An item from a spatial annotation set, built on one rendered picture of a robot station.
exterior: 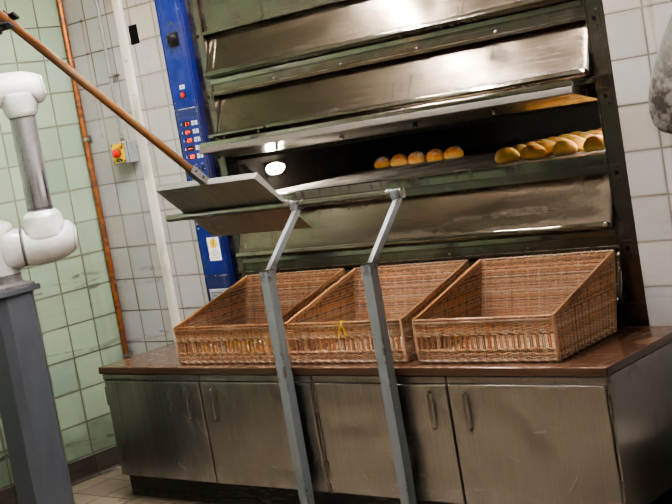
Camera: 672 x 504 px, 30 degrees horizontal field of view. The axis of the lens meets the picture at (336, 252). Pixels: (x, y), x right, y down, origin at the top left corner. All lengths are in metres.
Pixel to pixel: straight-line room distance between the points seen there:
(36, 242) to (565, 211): 2.06
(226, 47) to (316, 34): 0.51
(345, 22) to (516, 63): 0.78
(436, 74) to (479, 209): 0.52
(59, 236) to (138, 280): 0.98
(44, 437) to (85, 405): 0.87
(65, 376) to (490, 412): 2.46
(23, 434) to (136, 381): 0.51
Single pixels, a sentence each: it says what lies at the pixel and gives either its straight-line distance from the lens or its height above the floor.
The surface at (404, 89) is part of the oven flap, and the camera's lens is 4.75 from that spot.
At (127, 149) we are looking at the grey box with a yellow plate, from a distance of 5.79.
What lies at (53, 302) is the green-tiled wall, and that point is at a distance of 5.91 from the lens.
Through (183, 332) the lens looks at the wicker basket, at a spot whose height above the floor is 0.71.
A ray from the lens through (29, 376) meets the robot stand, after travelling 5.13.
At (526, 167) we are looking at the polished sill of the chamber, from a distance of 4.50.
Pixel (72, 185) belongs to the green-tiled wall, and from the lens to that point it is 6.02.
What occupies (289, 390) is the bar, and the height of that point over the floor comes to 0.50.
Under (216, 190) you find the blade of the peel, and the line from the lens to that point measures 4.85.
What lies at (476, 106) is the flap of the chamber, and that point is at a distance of 4.40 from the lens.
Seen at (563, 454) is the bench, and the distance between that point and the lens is 4.03.
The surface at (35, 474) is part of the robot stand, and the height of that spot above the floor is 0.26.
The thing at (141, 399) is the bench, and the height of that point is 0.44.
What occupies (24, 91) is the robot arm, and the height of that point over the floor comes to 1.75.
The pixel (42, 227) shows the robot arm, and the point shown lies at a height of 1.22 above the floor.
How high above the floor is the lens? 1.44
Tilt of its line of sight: 6 degrees down
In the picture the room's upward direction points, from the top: 10 degrees counter-clockwise
